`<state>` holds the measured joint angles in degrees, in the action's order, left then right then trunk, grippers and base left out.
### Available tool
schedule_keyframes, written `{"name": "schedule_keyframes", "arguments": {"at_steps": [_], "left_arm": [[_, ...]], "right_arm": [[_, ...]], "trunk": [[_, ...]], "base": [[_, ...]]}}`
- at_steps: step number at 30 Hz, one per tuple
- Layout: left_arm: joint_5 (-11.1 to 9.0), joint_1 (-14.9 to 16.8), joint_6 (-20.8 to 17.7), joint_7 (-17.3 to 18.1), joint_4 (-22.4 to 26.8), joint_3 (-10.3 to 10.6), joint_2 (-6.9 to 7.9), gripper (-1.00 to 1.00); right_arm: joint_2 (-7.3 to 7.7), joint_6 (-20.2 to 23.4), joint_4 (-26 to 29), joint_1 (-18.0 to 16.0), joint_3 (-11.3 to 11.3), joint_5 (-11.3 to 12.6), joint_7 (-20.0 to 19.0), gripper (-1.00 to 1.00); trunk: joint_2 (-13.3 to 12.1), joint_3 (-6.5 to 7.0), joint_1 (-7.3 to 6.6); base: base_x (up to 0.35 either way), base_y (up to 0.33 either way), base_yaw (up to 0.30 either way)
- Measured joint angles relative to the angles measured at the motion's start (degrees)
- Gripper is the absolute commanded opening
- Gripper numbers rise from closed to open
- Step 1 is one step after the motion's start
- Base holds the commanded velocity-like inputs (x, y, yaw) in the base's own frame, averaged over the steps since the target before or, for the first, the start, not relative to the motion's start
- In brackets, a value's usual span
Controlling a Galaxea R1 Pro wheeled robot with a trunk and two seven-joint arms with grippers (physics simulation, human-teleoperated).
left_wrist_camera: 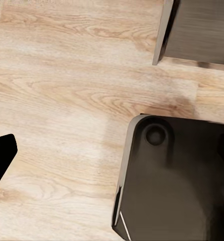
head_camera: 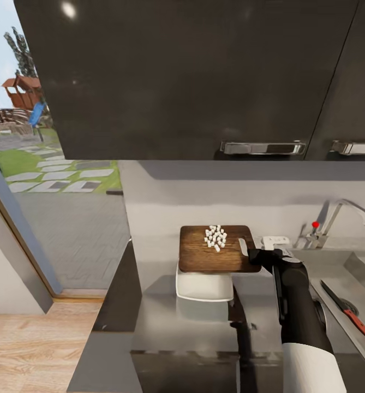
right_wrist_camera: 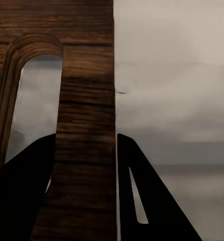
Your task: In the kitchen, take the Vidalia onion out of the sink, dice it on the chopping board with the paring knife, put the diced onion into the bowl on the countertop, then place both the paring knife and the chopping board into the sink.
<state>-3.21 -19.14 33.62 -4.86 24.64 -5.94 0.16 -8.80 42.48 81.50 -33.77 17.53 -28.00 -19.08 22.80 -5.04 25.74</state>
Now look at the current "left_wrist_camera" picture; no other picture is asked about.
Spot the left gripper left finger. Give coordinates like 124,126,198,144
0,134,18,180

